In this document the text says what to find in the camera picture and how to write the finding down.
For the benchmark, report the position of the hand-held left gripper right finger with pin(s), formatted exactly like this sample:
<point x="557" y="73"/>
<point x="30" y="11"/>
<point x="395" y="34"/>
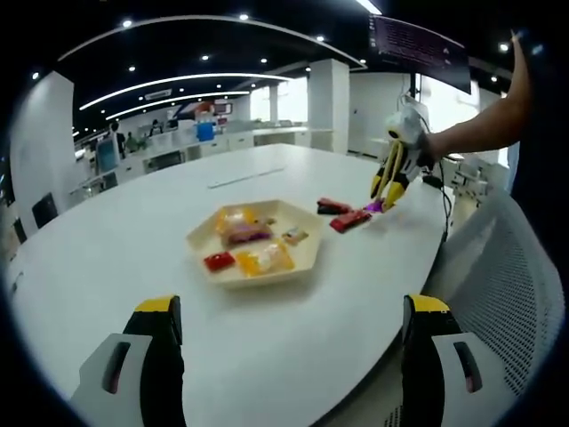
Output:
<point x="422" y="356"/>

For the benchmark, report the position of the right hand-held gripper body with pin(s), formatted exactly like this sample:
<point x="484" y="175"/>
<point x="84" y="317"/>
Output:
<point x="411" y="131"/>

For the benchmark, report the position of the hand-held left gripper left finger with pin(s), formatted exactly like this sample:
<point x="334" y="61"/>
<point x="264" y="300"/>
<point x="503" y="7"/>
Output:
<point x="153" y="356"/>

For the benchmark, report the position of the red square food packet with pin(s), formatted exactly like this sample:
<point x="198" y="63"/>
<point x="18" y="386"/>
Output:
<point x="219" y="261"/>

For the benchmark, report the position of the beige hexagonal container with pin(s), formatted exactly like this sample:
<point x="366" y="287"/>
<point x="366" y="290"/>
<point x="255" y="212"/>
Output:
<point x="266" y="281"/>

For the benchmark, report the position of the orange jelly food packet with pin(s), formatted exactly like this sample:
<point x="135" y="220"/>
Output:
<point x="264" y="262"/>

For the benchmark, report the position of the brown purple food packet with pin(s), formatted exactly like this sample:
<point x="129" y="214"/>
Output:
<point x="246" y="235"/>

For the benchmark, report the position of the yellow orange food packet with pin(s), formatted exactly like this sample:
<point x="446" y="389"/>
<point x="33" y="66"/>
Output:
<point x="233" y="219"/>

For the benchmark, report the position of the person's right hand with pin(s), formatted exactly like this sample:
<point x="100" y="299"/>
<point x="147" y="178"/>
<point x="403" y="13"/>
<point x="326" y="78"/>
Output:
<point x="429" y="153"/>

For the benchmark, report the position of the white display panel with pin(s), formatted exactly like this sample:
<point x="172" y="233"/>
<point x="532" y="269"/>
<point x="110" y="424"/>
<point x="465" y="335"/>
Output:
<point x="415" y="103"/>

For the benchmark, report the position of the dark hanging monitor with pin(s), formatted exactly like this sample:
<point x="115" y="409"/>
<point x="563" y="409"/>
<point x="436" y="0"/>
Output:
<point x="418" y="49"/>

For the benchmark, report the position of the white square pillar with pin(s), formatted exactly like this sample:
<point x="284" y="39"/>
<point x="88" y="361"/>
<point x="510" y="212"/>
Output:
<point x="42" y="142"/>
<point x="326" y="102"/>

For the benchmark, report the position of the white mesh office chair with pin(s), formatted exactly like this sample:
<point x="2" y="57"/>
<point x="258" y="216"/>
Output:
<point x="511" y="276"/>

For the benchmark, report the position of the person's dark clothed torso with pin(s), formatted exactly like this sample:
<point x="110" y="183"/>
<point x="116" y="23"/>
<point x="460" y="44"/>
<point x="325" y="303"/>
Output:
<point x="542" y="155"/>

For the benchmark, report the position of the long white counter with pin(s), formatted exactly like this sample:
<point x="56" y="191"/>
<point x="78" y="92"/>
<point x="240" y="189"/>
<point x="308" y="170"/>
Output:
<point x="240" y="141"/>

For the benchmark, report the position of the blue box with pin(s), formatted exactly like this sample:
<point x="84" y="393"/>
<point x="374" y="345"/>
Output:
<point x="205" y="132"/>

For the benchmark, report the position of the black office chair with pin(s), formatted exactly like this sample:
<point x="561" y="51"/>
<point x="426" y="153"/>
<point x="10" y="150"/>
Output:
<point x="44" y="210"/>
<point x="19" y="230"/>

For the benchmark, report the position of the black desk chair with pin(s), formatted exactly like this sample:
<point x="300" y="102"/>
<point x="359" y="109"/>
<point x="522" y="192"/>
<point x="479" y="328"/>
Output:
<point x="164" y="161"/>

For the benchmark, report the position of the white monitor teal screen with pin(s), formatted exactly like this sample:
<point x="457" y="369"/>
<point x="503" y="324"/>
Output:
<point x="106" y="153"/>

